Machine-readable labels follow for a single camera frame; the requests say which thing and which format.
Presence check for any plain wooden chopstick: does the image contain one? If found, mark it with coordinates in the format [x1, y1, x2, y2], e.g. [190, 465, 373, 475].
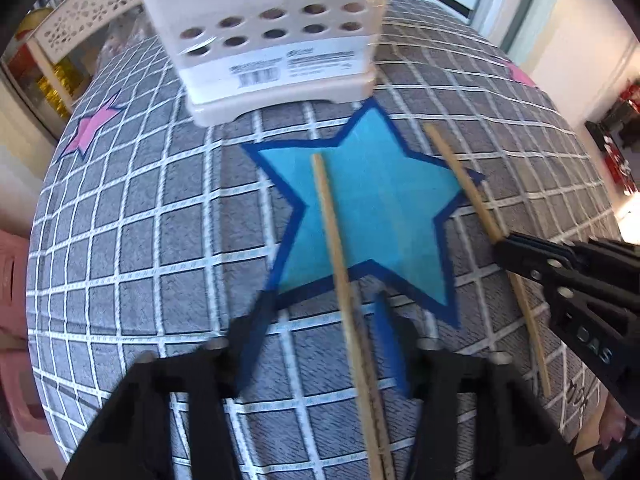
[311, 153, 396, 479]
[423, 122, 552, 396]

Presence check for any beige plastic storage rack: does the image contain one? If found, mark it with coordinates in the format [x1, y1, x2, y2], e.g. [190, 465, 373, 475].
[26, 0, 141, 112]

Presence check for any grey checked tablecloth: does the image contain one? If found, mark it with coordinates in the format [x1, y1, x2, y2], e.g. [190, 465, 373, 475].
[26, 0, 620, 479]

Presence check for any pink plastic stool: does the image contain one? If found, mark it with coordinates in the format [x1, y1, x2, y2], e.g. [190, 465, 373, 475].
[1, 231, 50, 436]

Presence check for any beige plastic utensil holder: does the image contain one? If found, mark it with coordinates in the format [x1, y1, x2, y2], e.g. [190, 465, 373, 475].
[142, 0, 387, 127]

